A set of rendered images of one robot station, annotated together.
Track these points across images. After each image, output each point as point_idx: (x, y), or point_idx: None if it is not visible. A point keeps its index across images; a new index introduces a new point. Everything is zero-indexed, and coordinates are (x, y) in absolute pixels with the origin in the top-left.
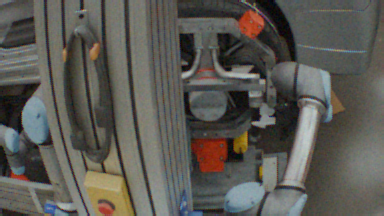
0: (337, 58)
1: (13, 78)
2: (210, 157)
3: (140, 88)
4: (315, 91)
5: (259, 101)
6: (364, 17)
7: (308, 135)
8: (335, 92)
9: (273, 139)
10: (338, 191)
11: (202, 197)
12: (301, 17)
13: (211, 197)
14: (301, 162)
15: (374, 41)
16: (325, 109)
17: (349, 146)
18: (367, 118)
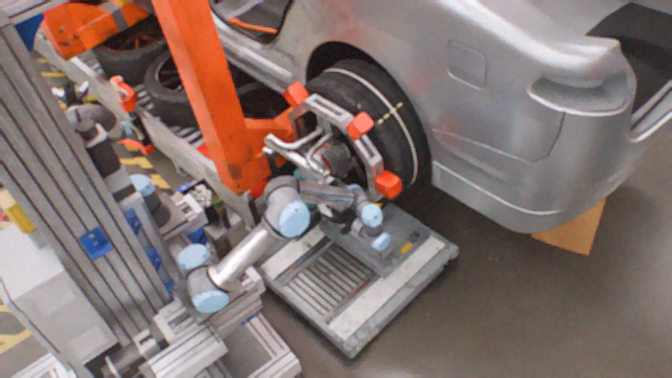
0: (479, 197)
1: (230, 57)
2: None
3: None
4: (271, 216)
5: None
6: (528, 170)
7: (246, 245)
8: (601, 227)
9: (471, 226)
10: (475, 338)
11: (349, 238)
12: (439, 136)
13: (354, 243)
14: (229, 262)
15: (555, 207)
16: (278, 236)
17: (545, 300)
18: (616, 290)
